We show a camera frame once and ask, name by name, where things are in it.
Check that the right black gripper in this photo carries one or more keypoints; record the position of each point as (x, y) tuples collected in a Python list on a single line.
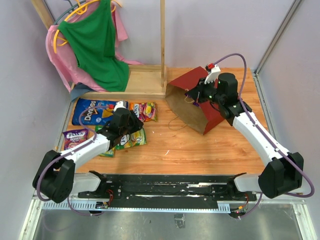
[(196, 93)]

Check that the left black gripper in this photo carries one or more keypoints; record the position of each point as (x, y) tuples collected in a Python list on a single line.
[(137, 124)]

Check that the orange Tops candy bag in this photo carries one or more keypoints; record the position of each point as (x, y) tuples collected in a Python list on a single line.
[(145, 111)]

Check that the red brown paper bag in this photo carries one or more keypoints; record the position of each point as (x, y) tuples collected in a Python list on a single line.
[(201, 117)]

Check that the blue Doritos chip bag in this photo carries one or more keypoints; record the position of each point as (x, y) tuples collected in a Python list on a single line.
[(96, 112)]

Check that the purple Tops candy bag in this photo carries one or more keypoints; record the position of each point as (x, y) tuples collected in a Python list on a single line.
[(72, 138)]

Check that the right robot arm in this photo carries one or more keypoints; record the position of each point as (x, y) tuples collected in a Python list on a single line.
[(282, 172)]

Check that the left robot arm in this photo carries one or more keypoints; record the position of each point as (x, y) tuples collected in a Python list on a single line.
[(56, 177)]

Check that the wooden clothes rack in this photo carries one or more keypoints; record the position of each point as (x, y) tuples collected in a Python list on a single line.
[(145, 81)]

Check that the blue grey cloth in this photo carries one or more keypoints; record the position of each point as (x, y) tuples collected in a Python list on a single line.
[(79, 90)]

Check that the green shirt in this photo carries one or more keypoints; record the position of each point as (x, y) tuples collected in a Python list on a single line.
[(93, 43)]

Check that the pink shirt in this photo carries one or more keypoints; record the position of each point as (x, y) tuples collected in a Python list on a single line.
[(65, 60)]

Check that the yellow clothes hanger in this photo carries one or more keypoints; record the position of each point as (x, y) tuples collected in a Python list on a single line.
[(82, 9)]

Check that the dark green clothes hanger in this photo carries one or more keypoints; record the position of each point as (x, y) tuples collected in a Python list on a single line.
[(72, 5)]

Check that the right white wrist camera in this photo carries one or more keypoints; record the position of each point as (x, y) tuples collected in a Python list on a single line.
[(213, 71)]

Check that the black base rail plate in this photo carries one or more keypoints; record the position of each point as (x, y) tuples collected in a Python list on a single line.
[(167, 192)]

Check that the aluminium frame post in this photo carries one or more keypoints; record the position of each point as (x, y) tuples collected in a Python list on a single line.
[(293, 9)]

